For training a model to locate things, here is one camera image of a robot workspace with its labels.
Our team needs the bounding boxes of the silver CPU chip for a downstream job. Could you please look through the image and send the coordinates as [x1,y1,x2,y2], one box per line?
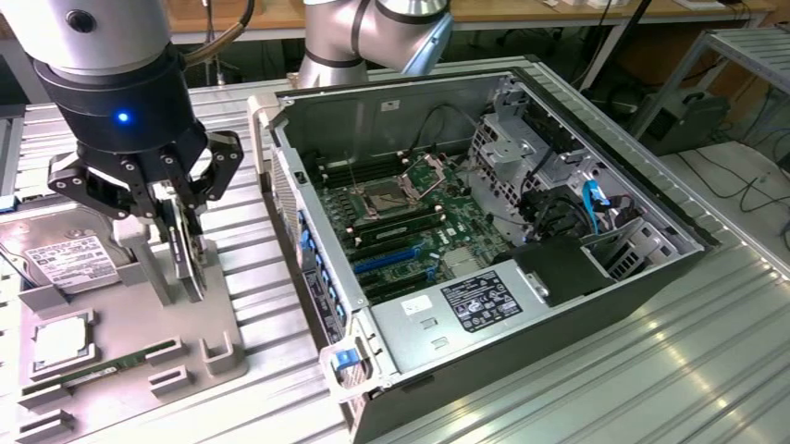
[31,319,90,367]

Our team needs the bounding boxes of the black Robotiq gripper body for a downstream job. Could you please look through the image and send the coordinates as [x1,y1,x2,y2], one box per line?
[34,49,210,205]

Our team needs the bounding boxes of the grey plastic parts rack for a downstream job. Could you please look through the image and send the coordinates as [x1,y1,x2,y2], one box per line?
[15,203,255,441]

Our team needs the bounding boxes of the open black PC case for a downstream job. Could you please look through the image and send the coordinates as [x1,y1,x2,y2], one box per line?
[246,67,721,444]

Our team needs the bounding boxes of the black plastic shroud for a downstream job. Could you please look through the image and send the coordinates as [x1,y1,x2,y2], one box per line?
[514,237,617,309]

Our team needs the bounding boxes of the black wire bundle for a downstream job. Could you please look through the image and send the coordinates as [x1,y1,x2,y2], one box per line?
[521,191,585,242]

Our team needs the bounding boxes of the black box device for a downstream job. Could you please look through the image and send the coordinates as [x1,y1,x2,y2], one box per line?
[652,90,733,156]

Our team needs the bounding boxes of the thin metal locking lever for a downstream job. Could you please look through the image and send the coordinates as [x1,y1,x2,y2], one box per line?
[346,154,366,193]

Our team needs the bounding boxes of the green motherboard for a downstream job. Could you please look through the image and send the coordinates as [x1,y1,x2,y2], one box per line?
[312,152,526,306]

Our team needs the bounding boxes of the hard disk with blue bracket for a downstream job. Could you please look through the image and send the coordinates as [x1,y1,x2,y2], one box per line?
[0,196,125,296]

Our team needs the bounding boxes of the grey metal slat table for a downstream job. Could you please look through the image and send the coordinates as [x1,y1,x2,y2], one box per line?
[634,27,790,140]

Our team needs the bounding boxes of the blue expansion slot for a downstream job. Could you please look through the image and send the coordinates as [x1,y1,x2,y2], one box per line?
[354,249,421,274]

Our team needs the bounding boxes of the braided gripper hose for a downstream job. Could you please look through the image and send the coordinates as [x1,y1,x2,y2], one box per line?
[183,0,258,65]

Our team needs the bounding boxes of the thin black wire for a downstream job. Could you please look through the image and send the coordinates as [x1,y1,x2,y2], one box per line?
[416,104,481,150]

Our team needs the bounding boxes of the black floor cable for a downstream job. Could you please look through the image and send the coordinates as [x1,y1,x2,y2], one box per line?
[679,152,790,215]

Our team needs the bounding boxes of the silver disk bay cage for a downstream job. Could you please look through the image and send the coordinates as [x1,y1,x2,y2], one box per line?
[469,113,594,232]

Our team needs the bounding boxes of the graphics card with metal bracket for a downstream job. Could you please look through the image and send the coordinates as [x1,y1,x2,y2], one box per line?
[157,182,210,305]

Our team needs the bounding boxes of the metal socket cover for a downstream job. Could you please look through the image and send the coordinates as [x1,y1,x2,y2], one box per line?
[400,154,450,191]

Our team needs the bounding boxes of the blue case latch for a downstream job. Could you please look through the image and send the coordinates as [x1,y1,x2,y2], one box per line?
[330,349,361,372]

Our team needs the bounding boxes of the CPU socket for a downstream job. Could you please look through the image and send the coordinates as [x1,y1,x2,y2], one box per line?
[361,178,410,219]

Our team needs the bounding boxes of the long black expansion slot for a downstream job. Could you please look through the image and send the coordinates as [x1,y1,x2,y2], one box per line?
[361,270,429,289]
[368,278,436,302]
[352,240,409,261]

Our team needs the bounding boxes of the dark RAM stick with label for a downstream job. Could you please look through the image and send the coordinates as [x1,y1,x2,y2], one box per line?
[356,213,448,245]

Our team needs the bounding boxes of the silver chipset heat sink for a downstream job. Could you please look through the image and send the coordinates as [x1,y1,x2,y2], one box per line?
[442,249,482,275]

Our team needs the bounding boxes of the green RAM stick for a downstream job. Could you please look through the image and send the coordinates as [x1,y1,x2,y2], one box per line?
[22,346,155,395]

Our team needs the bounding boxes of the grey power supply unit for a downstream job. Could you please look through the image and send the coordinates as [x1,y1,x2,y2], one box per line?
[370,258,552,376]

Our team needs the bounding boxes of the black RAM slot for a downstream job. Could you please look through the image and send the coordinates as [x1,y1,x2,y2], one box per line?
[349,203,437,228]
[352,207,441,235]
[325,166,406,189]
[321,157,404,179]

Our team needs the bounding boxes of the wooden desk with white frame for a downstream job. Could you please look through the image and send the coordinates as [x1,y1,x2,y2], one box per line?
[0,18,310,102]
[453,0,777,90]

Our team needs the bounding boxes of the blue flat disk wire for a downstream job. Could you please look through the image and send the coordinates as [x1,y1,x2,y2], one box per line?
[580,179,604,240]

